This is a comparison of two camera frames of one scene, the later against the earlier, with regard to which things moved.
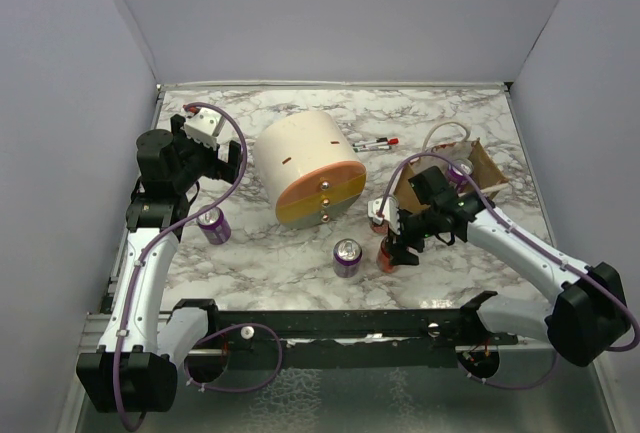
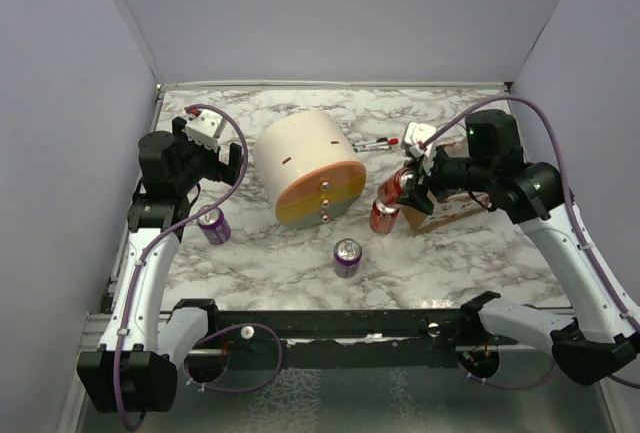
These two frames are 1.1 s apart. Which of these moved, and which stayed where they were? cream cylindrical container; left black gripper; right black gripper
Moved: right black gripper
Stayed: left black gripper; cream cylindrical container
